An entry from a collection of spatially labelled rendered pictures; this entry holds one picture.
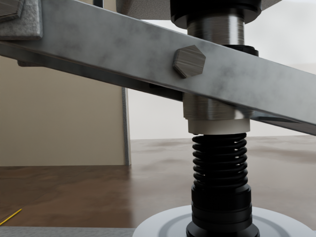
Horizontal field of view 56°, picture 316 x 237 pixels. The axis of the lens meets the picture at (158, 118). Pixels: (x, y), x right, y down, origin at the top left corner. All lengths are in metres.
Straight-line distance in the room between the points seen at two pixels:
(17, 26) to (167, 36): 0.12
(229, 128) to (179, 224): 0.15
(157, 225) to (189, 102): 0.17
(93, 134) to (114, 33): 5.12
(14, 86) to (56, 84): 0.81
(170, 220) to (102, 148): 4.95
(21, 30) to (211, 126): 0.20
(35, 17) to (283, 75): 0.23
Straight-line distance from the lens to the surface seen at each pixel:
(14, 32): 0.25
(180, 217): 0.43
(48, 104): 5.69
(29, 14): 0.25
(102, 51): 0.26
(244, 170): 0.35
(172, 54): 0.27
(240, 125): 0.33
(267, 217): 0.44
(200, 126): 0.32
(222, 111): 0.31
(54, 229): 0.51
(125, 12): 0.41
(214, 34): 0.33
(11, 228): 0.54
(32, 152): 5.93
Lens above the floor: 1.05
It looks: 3 degrees down
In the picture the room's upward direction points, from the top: 2 degrees counter-clockwise
